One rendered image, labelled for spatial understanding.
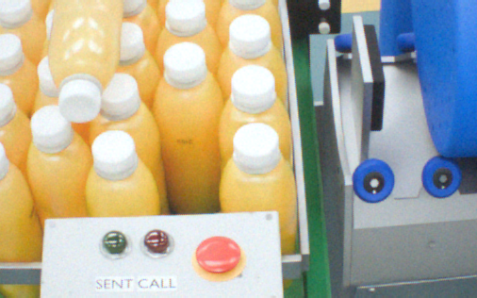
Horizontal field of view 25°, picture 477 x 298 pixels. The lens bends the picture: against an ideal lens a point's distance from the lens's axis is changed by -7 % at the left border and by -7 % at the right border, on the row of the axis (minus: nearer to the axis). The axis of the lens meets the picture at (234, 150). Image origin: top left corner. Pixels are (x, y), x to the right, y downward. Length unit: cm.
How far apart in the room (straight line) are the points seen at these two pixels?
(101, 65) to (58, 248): 18
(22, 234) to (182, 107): 20
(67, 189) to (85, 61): 13
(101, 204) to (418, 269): 38
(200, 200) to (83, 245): 26
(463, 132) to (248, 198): 21
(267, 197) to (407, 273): 27
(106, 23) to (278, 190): 22
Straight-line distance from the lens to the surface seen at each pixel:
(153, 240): 92
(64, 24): 104
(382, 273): 122
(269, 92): 104
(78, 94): 99
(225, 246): 92
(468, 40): 100
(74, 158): 105
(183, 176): 115
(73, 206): 108
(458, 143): 108
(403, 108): 127
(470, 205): 119
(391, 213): 118
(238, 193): 102
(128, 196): 102
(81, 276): 93
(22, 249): 109
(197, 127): 110
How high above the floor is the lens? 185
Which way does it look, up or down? 48 degrees down
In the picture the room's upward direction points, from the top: 3 degrees counter-clockwise
